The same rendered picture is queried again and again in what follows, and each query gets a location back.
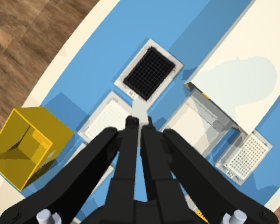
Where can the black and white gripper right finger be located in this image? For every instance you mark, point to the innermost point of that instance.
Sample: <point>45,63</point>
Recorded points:
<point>210,191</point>

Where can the beige rectangular plate with corner posts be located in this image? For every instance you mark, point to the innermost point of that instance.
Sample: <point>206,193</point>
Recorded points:
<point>163,85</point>

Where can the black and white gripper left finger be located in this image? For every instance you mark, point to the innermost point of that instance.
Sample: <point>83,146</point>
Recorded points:
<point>69,189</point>

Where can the blue work mat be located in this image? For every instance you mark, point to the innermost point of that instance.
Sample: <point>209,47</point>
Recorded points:
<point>188,30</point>

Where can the yellow open-top bin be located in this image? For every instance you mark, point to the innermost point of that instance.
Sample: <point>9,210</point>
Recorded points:
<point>22,145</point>

